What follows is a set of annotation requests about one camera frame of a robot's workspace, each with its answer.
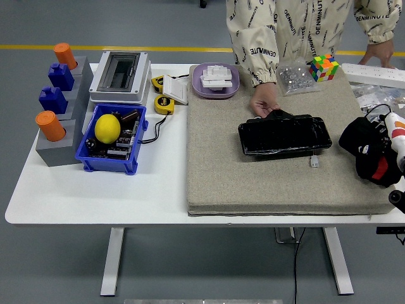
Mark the dark cylindrical capacitor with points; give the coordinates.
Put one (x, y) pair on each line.
(130, 115)

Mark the blue block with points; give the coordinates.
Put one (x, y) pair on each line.
(52, 99)
(60, 76)

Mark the grey-brown mat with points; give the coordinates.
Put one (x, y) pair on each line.
(221, 158)

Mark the grey stepped block holder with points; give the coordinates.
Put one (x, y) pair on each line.
(57, 153)

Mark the clear plastic bag of parts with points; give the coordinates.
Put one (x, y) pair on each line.
(370, 93)

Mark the clear bag of metal nuts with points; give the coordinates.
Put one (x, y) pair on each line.
(295, 79)

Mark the person's left hand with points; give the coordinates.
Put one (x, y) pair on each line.
(381, 52)

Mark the purple tray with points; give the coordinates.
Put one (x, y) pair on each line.
(197, 87)

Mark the yellow lemon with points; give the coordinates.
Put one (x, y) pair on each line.
(107, 129)

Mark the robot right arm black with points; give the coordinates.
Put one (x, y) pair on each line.
(397, 198)

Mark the person's right hand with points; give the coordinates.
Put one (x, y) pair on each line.
(262, 99)

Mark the person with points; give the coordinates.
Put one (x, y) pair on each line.
(300, 25)

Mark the small black capacitor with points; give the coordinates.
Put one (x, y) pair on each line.
(91, 143)

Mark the person's right forearm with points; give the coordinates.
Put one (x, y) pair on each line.
(253, 57)

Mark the white table leg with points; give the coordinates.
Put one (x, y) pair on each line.
(338, 263)
(112, 263)

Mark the blue plastic bin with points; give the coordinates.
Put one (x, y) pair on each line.
(107, 163)

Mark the person's left forearm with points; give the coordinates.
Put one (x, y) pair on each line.
(376, 22)

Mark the multicolour puzzle cube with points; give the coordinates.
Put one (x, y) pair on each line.
(323, 68)

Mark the black glossy panel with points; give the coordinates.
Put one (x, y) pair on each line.
(278, 136)

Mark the grey white distribution box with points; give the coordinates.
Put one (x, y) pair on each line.
(139, 79)

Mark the robot right hand white shell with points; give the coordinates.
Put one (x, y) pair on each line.
(397, 133)

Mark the black chair caster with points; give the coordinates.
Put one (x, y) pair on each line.
(203, 3)

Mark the black rag with red patch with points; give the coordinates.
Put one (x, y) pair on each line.
(357, 136)

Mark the white power strip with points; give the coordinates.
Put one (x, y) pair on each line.
(367, 73)

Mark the metal bracket under table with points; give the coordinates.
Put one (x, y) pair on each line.
(284, 237)

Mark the white wall switch plate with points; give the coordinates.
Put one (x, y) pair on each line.
(175, 90)

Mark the circuit board parts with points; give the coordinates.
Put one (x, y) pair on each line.
(125, 142)

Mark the yellow tape measure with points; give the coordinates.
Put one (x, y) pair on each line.
(157, 84)
(163, 104)

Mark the stack of white switch parts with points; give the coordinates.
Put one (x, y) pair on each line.
(216, 77)

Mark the orange cylinder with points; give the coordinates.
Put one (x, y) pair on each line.
(50, 126)
(64, 55)

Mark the black control box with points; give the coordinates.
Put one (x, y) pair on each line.
(389, 230)

